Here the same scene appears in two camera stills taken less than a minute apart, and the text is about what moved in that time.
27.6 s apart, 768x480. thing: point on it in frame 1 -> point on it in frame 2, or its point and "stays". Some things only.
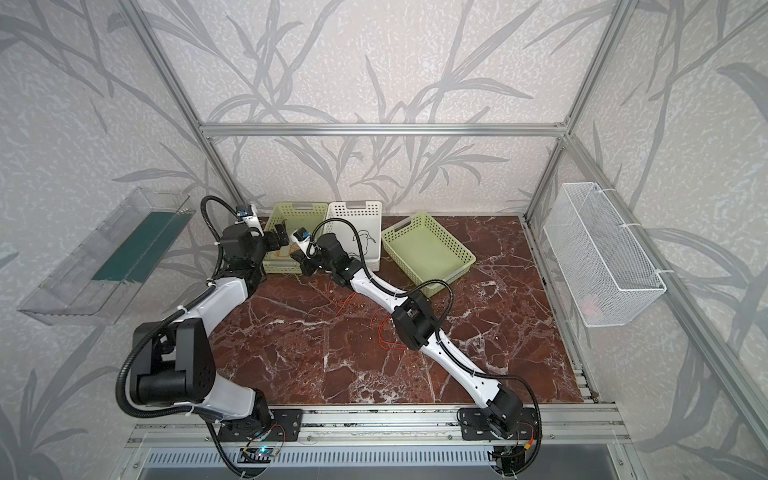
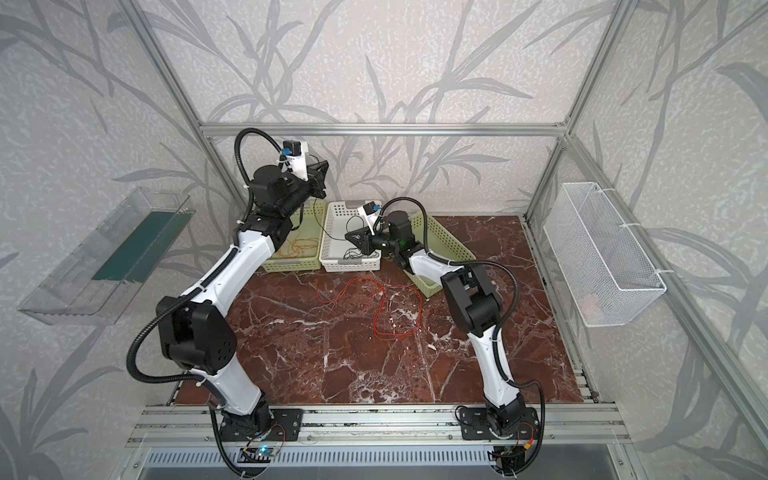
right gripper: x=307 y=261 -> x=365 y=240
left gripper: x=274 y=238 -> x=313 y=175
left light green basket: x=307 y=215 stays
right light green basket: x=425 y=251 stays
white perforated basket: x=366 y=219 stays
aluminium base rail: x=149 y=426 stays
